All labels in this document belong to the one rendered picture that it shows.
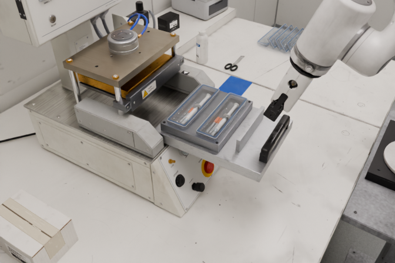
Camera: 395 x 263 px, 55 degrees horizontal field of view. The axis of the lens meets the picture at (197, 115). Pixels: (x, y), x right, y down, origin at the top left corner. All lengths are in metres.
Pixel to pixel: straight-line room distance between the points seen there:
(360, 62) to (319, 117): 0.72
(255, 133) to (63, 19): 0.57
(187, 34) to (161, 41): 0.73
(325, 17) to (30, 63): 1.15
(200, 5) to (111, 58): 0.96
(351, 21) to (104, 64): 0.58
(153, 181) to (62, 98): 0.39
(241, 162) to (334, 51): 0.33
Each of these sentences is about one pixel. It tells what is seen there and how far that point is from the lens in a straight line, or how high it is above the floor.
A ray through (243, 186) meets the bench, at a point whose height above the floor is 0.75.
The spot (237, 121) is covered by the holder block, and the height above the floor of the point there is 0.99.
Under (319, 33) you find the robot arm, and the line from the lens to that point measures 0.72.
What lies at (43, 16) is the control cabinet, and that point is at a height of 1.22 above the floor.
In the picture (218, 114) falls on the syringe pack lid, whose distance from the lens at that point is 0.96.
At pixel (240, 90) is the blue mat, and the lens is 1.49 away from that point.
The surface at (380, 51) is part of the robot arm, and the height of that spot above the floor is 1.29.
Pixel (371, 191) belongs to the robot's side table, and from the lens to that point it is 1.22.
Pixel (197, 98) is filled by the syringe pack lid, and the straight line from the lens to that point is 1.01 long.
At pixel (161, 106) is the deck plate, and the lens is 1.11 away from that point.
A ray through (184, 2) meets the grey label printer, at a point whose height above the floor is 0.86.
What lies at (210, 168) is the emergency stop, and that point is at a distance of 1.12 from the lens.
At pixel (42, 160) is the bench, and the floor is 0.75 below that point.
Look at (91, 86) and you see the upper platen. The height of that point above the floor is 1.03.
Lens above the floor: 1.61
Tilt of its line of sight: 39 degrees down
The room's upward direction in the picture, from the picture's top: straight up
